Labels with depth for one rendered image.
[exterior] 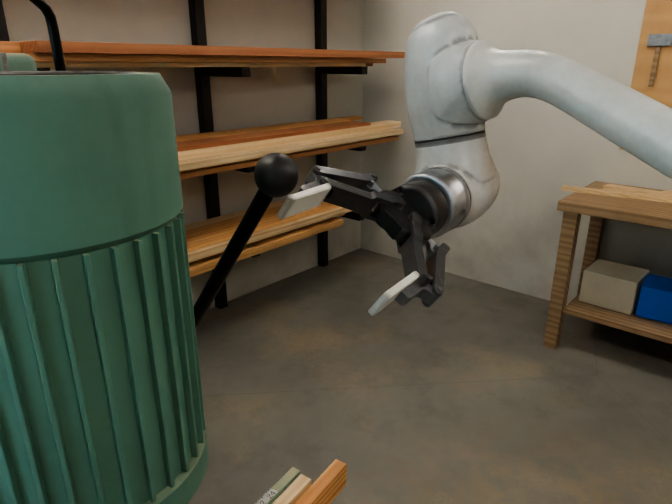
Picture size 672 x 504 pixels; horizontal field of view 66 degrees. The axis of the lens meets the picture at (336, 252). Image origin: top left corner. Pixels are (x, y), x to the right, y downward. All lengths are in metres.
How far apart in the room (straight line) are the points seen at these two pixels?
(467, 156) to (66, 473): 0.58
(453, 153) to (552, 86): 0.15
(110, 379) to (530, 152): 3.41
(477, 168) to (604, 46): 2.78
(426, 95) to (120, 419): 0.55
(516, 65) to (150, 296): 0.52
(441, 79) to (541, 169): 2.92
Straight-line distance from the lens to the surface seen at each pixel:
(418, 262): 0.57
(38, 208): 0.30
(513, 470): 2.33
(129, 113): 0.32
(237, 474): 2.24
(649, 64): 3.41
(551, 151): 3.58
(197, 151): 2.66
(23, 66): 0.59
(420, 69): 0.74
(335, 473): 0.83
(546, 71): 0.68
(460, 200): 0.69
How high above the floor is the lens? 1.51
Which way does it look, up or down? 20 degrees down
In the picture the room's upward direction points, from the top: straight up
